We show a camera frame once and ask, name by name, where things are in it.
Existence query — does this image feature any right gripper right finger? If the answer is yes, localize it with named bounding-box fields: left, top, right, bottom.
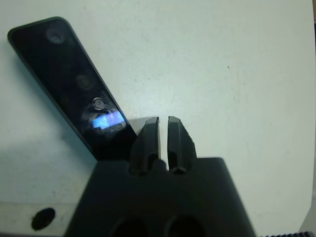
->
left=166, top=115, right=198, bottom=175

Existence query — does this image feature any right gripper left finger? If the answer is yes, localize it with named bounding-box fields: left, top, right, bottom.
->
left=129, top=116, right=161, bottom=177

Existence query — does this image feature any slim black camera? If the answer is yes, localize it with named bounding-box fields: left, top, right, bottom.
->
left=7, top=16, right=138, bottom=161

